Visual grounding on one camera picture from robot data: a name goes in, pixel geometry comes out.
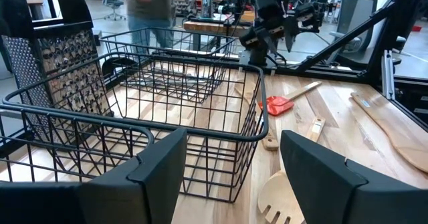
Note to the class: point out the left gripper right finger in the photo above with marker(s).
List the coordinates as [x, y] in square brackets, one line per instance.
[321, 184]

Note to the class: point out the wooden spoon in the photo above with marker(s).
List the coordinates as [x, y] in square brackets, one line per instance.
[271, 143]

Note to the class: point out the silver aluminium bar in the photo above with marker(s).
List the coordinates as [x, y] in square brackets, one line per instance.
[388, 73]

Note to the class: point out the wooden spork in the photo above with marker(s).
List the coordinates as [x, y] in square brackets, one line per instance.
[277, 194]

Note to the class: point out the person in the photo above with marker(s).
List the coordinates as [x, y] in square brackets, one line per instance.
[150, 0]

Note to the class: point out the wooden workbench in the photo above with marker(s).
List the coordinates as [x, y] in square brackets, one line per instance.
[207, 26]

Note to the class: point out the grey office chair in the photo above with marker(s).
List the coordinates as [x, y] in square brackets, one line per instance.
[354, 13]

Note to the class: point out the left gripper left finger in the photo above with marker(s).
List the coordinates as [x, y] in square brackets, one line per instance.
[157, 184]

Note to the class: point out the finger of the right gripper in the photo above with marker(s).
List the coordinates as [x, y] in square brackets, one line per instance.
[291, 31]
[270, 40]

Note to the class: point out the blue drinking bottle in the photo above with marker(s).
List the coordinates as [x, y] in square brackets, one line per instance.
[206, 5]

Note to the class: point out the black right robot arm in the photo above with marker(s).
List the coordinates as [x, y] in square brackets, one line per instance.
[271, 6]

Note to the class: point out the black metal table frame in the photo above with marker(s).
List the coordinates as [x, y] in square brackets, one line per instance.
[344, 36]

